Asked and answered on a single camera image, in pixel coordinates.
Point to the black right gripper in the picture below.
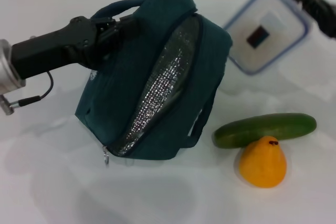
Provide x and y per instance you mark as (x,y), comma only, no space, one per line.
(323,14)

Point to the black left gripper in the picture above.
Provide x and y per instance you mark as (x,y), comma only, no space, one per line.
(57,48)

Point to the clear blue-rimmed food container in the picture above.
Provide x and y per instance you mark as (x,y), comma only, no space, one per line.
(265,32)

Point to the dark teal insulated bag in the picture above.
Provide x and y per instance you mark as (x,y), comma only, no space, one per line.
(162,85)

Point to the green cucumber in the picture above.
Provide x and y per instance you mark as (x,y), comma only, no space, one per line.
(265,128)

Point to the orange-yellow pear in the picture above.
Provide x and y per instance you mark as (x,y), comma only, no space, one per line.
(262,166)

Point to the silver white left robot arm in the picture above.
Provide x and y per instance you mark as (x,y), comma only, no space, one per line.
(8,69)

